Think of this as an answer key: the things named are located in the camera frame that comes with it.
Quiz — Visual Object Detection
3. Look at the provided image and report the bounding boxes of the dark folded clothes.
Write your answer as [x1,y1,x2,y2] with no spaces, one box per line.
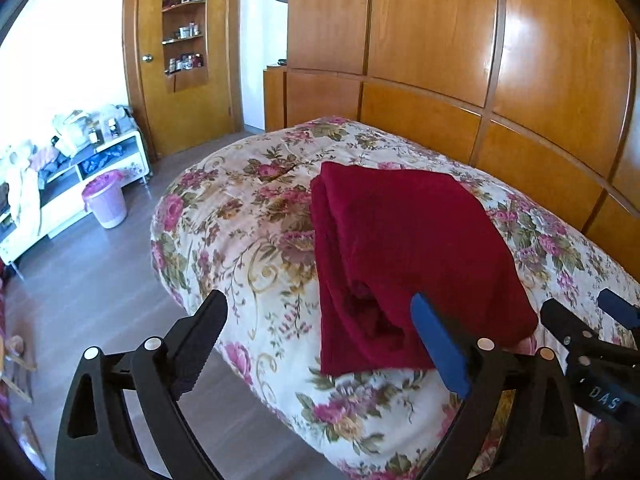
[80,145,128,173]

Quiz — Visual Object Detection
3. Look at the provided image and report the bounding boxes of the wooden panelled headboard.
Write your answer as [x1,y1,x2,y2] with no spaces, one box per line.
[285,0,640,281]

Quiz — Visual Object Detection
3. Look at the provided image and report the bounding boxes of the light wooden object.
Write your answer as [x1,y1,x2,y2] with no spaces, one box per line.
[0,332,38,401]

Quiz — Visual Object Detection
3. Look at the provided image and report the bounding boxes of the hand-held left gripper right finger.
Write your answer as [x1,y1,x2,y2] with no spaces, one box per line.
[410,292,586,480]

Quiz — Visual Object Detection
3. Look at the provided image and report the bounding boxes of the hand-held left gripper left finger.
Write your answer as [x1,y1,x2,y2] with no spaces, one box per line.
[55,289,228,480]

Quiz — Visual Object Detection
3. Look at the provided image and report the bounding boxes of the wooden door with shelf niche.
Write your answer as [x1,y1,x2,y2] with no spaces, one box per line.
[122,0,246,158]

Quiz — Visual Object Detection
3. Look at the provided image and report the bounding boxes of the floral bedspread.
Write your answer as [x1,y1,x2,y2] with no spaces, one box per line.
[150,116,640,480]

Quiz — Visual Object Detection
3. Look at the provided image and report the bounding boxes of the dark red garment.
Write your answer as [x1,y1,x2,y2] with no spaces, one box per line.
[309,161,540,377]

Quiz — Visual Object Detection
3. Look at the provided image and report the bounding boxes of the white low cabinet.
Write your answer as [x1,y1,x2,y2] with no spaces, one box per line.
[0,129,151,266]

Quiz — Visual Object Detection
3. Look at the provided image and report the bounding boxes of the clear plastic bag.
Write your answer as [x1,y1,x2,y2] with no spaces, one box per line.
[95,104,136,141]

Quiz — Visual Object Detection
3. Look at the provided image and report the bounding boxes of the pink trash bin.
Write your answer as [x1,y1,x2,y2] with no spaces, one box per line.
[81,170,128,229]

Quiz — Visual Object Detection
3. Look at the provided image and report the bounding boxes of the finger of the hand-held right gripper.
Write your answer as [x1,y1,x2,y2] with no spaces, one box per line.
[539,298,608,361]
[596,288,640,331]

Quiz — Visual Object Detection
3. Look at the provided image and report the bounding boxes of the pile of light clothes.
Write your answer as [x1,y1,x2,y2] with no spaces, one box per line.
[0,142,66,231]

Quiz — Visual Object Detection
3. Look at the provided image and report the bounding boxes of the wooden nightstand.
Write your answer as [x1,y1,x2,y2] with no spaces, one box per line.
[263,65,288,133]

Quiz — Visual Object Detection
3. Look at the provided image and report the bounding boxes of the white bag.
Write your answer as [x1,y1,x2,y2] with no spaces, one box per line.
[51,110,96,156]

